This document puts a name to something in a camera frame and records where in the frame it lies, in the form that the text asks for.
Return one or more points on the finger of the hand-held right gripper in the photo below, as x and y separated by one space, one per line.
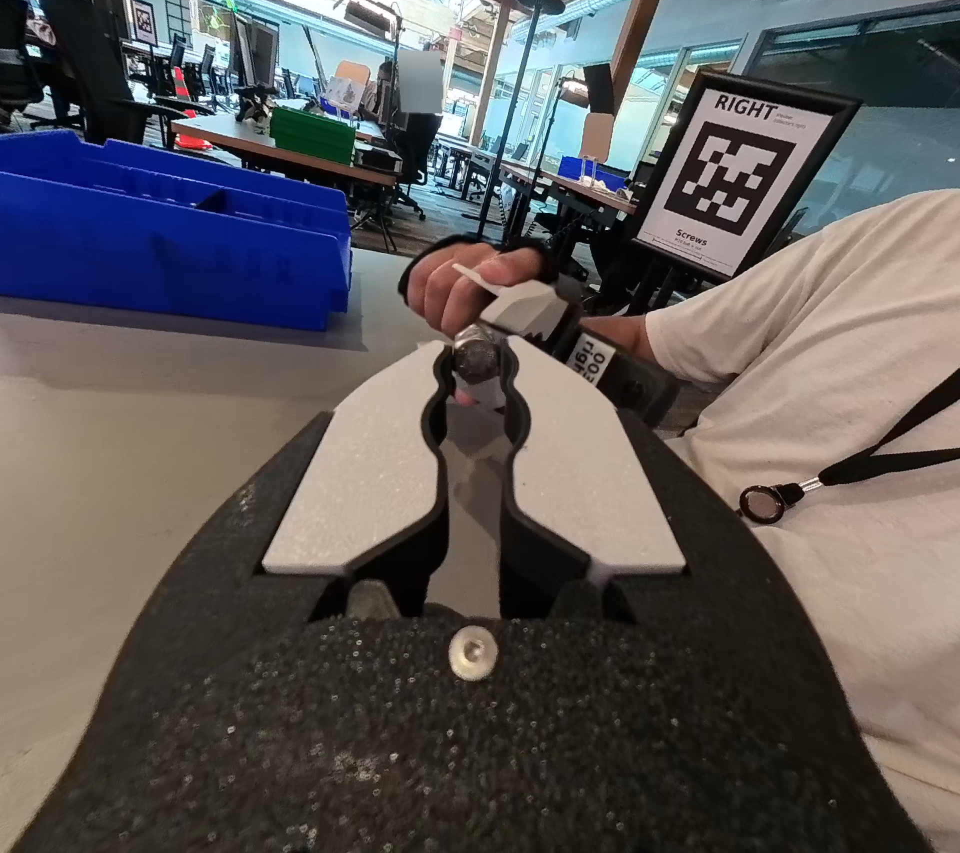
525 305
491 395

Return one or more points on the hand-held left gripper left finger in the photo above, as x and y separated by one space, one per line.
352 478

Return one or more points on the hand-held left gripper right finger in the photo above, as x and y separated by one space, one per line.
592 478

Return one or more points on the steel hex bolt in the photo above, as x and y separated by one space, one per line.
476 362

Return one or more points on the steel hex nut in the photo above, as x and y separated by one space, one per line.
474 334

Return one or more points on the blue plastic bin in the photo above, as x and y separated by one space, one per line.
150 253
611 178

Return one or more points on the person's right forearm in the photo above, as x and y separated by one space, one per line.
622 335

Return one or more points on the person's right hand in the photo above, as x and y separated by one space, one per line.
442 290

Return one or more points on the wooden desk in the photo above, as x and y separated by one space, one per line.
562 182
225 133

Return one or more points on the framed marker sign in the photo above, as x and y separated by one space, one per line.
720 208

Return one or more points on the person in white shirt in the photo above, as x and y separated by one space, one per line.
862 343

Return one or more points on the green plastic bin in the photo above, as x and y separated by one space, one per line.
311 133

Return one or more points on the small document stand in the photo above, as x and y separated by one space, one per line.
349 73

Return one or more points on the black floor lamp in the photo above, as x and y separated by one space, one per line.
536 0

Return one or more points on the black monitor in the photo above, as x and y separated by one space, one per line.
259 54

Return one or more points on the orange traffic cone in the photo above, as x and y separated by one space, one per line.
181 88

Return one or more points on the black office chair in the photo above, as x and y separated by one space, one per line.
82 58
19 43

